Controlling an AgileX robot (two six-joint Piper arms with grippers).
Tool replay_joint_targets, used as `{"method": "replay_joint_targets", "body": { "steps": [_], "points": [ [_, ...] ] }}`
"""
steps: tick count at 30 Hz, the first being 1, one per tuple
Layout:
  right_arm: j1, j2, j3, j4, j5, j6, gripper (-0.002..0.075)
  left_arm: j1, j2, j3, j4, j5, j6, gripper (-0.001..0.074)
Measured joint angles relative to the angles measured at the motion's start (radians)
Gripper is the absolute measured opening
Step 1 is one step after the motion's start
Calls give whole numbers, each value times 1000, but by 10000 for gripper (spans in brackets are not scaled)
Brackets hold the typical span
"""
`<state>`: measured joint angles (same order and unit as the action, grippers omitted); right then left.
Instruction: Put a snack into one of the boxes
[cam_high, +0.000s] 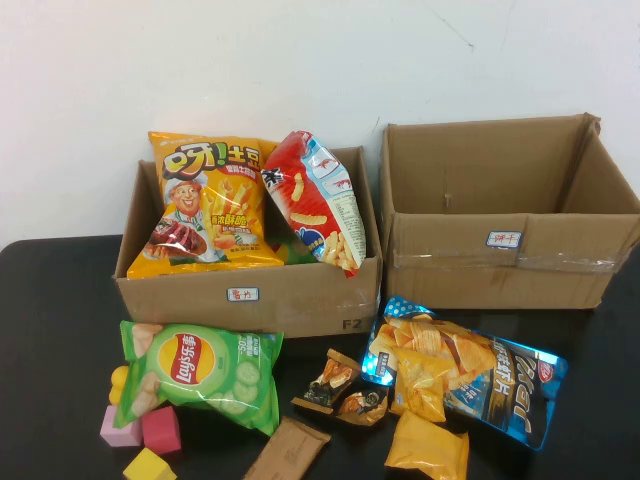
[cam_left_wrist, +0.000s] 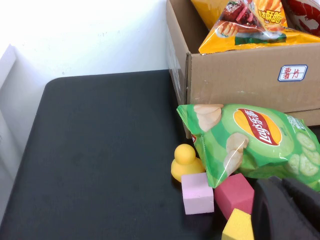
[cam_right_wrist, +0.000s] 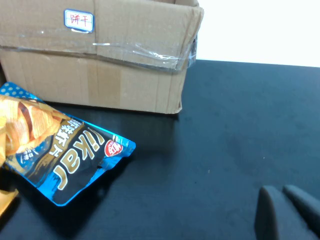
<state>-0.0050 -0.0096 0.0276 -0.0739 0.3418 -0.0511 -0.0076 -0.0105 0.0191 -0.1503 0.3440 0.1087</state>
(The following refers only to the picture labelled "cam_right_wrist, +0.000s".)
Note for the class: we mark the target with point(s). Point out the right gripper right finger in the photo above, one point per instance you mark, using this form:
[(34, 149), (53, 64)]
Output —
[(307, 207)]

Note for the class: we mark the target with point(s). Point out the small yellow snack packet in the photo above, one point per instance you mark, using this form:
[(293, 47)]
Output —
[(6, 202)]

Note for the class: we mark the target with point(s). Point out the blue prawn chips bag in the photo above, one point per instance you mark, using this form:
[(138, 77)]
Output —
[(75, 162)]

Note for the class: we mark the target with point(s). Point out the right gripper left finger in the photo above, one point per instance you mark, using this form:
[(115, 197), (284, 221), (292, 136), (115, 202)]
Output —
[(268, 220)]

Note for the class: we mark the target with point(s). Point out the empty cardboard box, biscuit label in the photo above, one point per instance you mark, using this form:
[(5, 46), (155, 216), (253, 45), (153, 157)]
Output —
[(112, 75)]

